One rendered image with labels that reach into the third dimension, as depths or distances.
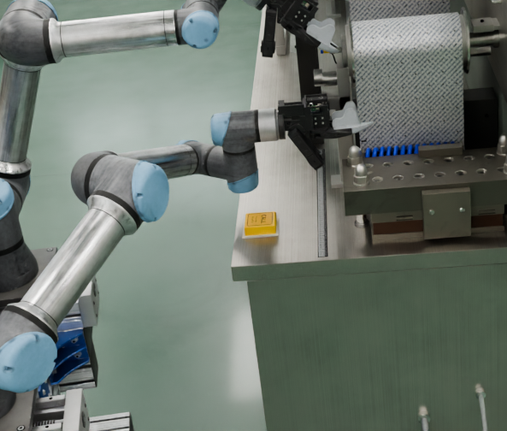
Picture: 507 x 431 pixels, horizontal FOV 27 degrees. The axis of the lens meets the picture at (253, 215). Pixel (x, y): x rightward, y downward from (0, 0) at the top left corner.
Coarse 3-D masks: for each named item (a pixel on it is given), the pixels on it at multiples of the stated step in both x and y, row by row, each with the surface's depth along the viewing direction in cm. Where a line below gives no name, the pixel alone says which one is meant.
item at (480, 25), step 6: (480, 18) 238; (486, 18) 238; (492, 18) 238; (474, 24) 235; (480, 24) 235; (486, 24) 234; (492, 24) 234; (498, 24) 234; (474, 30) 235; (480, 30) 235; (486, 30) 235; (492, 30) 234
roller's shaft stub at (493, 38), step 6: (474, 36) 237; (480, 36) 237; (486, 36) 236; (492, 36) 236; (498, 36) 236; (474, 42) 237; (480, 42) 237; (486, 42) 237; (492, 42) 237; (498, 42) 236
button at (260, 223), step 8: (248, 216) 246; (256, 216) 246; (264, 216) 245; (272, 216) 245; (248, 224) 243; (256, 224) 242; (264, 224) 242; (272, 224) 242; (248, 232) 242; (256, 232) 242; (264, 232) 242; (272, 232) 242
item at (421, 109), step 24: (456, 72) 236; (360, 96) 239; (384, 96) 239; (408, 96) 239; (432, 96) 238; (456, 96) 238; (360, 120) 242; (384, 120) 242; (408, 120) 242; (432, 120) 241; (456, 120) 241; (360, 144) 245; (384, 144) 245; (408, 144) 244
